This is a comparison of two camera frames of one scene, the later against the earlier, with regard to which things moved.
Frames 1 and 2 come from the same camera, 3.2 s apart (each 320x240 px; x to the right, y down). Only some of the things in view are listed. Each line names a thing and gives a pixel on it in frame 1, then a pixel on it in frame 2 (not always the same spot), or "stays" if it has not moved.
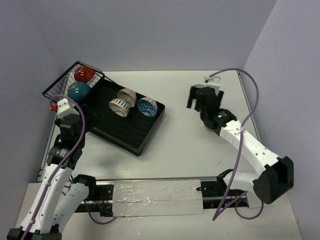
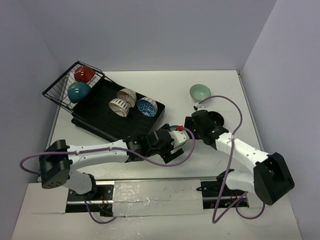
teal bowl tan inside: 79,91 stays
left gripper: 88,116 -> 172,155
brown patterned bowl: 128,95 stays
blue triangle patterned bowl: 148,106 stays
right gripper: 193,95 -> 189,122
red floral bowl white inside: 84,74 stays
